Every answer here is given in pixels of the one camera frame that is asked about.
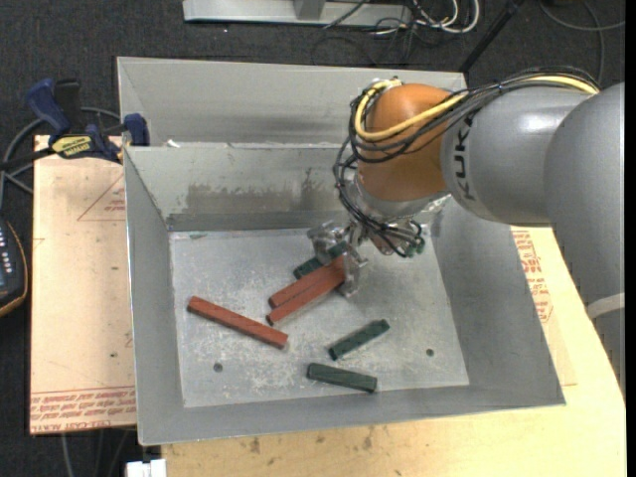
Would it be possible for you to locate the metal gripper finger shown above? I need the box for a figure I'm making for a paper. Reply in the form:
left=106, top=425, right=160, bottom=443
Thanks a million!
left=306, top=220, right=346, bottom=267
left=338, top=249, right=370, bottom=299

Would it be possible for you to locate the dark green flat block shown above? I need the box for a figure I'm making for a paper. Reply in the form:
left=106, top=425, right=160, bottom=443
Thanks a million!
left=306, top=362, right=379, bottom=395
left=292, top=243, right=346, bottom=280
left=328, top=318, right=392, bottom=362

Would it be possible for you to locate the red-brown flat block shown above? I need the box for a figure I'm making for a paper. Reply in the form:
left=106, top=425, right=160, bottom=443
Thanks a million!
left=187, top=295, right=290, bottom=352
left=265, top=275, right=348, bottom=327
left=267, top=257, right=348, bottom=308

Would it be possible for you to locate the grey metal bin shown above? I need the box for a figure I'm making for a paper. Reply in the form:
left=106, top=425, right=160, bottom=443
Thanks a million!
left=116, top=56, right=566, bottom=447

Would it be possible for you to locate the brown cardboard board red print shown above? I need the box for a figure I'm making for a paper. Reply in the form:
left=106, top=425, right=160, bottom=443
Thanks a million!
left=29, top=134, right=578, bottom=436

